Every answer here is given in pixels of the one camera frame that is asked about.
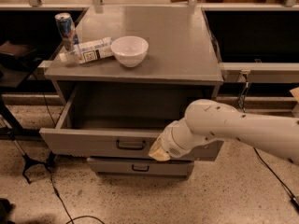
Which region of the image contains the black cable on right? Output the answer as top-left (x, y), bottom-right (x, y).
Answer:
top-left (241, 75), bottom-right (299, 208)

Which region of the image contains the blue energy drink can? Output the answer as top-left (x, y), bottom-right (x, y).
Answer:
top-left (54, 12), bottom-right (78, 51)

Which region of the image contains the white milk carton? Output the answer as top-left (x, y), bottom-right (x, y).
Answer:
top-left (59, 36), bottom-right (114, 65)

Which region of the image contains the white ceramic bowl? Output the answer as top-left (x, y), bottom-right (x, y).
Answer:
top-left (111, 36), bottom-right (149, 67)

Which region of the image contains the black cable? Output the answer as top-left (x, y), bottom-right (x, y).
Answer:
top-left (241, 75), bottom-right (299, 208)
top-left (46, 161), bottom-right (106, 224)

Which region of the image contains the black top drawer handle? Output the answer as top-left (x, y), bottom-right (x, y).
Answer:
top-left (116, 140), bottom-right (146, 150)

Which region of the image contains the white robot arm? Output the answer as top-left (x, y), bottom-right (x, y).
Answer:
top-left (149, 99), bottom-right (299, 165)

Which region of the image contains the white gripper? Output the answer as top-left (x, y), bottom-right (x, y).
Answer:
top-left (149, 119), bottom-right (209, 161)

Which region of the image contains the metal frame rail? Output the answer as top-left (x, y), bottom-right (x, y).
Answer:
top-left (220, 63), bottom-right (299, 83)

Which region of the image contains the grey bottom drawer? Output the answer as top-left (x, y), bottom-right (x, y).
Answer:
top-left (87, 157), bottom-right (194, 178)

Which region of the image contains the grey drawer cabinet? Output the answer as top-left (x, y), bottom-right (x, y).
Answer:
top-left (44, 5), bottom-right (224, 179)

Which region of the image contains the black cable on left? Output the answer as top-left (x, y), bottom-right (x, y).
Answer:
top-left (46, 161), bottom-right (106, 224)

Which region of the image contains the grey top drawer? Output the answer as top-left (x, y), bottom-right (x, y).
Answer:
top-left (39, 84), bottom-right (224, 162)

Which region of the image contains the black tripod stand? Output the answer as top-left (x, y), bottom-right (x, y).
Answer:
top-left (0, 115), bottom-right (57, 185)

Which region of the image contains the grey drawer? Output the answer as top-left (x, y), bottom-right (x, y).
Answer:
top-left (87, 157), bottom-right (194, 178)
top-left (39, 84), bottom-right (224, 162)

